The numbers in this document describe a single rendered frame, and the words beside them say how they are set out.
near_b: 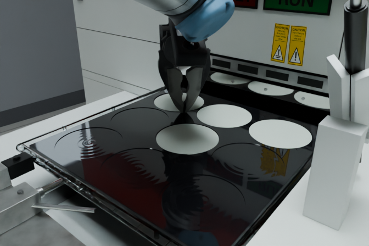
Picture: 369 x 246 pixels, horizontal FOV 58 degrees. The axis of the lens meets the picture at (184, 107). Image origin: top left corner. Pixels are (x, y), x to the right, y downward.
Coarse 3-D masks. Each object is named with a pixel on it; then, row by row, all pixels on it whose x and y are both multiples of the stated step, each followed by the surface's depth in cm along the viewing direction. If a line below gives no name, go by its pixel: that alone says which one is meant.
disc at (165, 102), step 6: (162, 96) 69; (168, 96) 69; (198, 96) 69; (156, 102) 66; (162, 102) 66; (168, 102) 66; (198, 102) 66; (162, 108) 63; (168, 108) 63; (174, 108) 63; (192, 108) 63
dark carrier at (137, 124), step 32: (96, 128) 56; (128, 128) 56; (160, 128) 56; (224, 128) 56; (64, 160) 47; (96, 160) 47; (128, 160) 47; (160, 160) 47; (192, 160) 47; (224, 160) 47; (256, 160) 47; (288, 160) 47; (128, 192) 41; (160, 192) 41; (192, 192) 41; (224, 192) 41; (256, 192) 41; (160, 224) 36; (192, 224) 36; (224, 224) 36
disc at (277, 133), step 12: (264, 120) 59; (276, 120) 59; (252, 132) 55; (264, 132) 55; (276, 132) 55; (288, 132) 55; (300, 132) 55; (276, 144) 51; (288, 144) 51; (300, 144) 51
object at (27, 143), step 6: (156, 90) 72; (162, 90) 73; (138, 96) 68; (144, 96) 69; (126, 102) 66; (132, 102) 66; (108, 108) 63; (114, 108) 63; (96, 114) 60; (102, 114) 61; (78, 120) 58; (84, 120) 58; (66, 126) 56; (72, 126) 57; (48, 132) 54; (54, 132) 54; (36, 138) 52; (42, 138) 53; (18, 144) 51
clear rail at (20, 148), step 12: (24, 144) 51; (36, 156) 47; (48, 168) 45; (60, 168) 45; (72, 180) 42; (84, 192) 41; (96, 192) 40; (96, 204) 39; (108, 204) 38; (120, 216) 37; (132, 216) 36; (132, 228) 36; (144, 228) 35; (156, 240) 34; (168, 240) 33
